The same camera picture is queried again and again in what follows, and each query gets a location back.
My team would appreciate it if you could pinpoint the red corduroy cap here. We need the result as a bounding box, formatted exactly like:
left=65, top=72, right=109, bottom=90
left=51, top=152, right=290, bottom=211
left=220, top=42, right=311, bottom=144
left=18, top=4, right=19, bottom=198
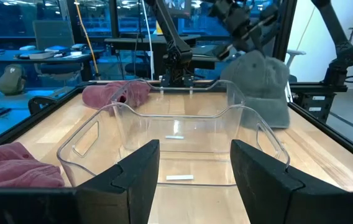
left=0, top=142, right=66, bottom=189
left=81, top=80, right=152, bottom=110

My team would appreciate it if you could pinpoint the yellow hanging cable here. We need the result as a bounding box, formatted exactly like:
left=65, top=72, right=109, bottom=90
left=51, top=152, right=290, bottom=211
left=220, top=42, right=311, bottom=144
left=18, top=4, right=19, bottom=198
left=73, top=0, right=101, bottom=80

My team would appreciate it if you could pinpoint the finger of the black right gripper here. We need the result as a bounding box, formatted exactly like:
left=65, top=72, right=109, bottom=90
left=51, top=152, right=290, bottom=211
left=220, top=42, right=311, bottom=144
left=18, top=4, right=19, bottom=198
left=237, top=32, right=252, bottom=54
left=250, top=27, right=266, bottom=58

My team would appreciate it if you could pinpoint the white book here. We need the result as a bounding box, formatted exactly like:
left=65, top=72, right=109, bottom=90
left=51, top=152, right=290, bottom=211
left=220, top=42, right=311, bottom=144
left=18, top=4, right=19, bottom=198
left=29, top=51, right=56, bottom=60

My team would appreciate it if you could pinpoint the grey office chair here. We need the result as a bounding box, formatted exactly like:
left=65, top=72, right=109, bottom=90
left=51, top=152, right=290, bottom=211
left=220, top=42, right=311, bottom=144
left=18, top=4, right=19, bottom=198
left=32, top=20, right=83, bottom=82

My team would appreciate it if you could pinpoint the white hanging cable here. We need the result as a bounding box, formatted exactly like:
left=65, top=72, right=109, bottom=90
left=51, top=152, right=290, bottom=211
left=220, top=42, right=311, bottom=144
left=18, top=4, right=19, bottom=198
left=140, top=0, right=155, bottom=81

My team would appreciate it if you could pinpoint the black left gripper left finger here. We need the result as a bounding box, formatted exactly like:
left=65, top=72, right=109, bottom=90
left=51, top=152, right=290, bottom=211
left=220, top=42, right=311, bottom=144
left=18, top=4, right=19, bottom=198
left=76, top=139, right=161, bottom=224

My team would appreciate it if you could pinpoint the olive green backpack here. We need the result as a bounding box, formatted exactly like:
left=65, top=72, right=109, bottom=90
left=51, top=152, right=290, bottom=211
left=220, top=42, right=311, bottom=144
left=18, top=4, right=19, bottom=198
left=0, top=63, right=27, bottom=96

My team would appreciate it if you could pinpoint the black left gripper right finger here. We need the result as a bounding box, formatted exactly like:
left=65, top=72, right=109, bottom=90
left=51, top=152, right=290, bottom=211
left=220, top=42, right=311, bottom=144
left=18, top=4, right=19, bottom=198
left=229, top=139, right=350, bottom=224

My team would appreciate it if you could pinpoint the black monitor screen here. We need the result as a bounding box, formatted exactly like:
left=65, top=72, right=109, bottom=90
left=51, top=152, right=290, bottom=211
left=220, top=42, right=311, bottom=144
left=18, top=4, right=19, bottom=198
left=163, top=0, right=193, bottom=19

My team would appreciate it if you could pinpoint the grey cotton cap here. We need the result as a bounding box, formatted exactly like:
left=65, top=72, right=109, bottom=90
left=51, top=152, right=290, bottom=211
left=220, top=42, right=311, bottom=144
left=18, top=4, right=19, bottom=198
left=219, top=49, right=291, bottom=129

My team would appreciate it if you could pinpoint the dark grey workbench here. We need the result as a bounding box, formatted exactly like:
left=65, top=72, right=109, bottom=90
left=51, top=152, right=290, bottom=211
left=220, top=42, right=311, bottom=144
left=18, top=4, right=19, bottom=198
left=104, top=34, right=221, bottom=80

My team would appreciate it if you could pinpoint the clear plastic bin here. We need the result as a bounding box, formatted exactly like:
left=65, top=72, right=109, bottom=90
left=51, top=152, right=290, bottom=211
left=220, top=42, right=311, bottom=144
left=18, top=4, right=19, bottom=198
left=57, top=101, right=291, bottom=187
left=110, top=78, right=246, bottom=153

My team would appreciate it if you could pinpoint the dark office desk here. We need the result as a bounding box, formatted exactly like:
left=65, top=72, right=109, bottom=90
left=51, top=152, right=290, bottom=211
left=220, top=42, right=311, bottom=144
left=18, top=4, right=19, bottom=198
left=0, top=49, right=106, bottom=82

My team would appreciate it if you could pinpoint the black chair armrest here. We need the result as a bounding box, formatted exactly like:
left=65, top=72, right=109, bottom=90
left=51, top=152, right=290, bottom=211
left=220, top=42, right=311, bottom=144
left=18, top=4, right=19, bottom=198
left=27, top=95, right=58, bottom=115

